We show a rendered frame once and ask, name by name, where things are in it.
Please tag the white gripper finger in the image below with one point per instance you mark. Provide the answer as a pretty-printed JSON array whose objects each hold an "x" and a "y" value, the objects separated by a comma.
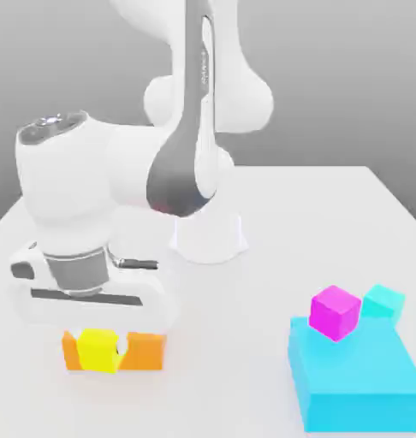
[{"x": 123, "y": 343}]

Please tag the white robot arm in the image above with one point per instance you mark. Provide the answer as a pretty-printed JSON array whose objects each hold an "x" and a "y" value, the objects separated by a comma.
[{"x": 91, "y": 171}]

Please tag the small yellow cube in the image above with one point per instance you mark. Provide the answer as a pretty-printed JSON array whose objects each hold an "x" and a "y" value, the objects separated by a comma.
[{"x": 97, "y": 350}]

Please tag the small magenta cube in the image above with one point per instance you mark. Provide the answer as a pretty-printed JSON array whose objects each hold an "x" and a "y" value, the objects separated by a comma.
[{"x": 334, "y": 313}]

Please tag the large cyan box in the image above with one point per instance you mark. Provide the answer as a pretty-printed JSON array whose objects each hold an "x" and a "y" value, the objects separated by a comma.
[{"x": 351, "y": 376}]

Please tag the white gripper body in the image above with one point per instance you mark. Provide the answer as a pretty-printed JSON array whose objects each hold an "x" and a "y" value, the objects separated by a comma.
[{"x": 149, "y": 308}]

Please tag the small teal cube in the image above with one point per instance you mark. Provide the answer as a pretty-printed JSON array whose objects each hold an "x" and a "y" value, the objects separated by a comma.
[{"x": 382, "y": 303}]

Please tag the large orange box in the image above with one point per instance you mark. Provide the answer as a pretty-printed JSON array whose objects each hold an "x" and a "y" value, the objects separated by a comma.
[{"x": 144, "y": 350}]

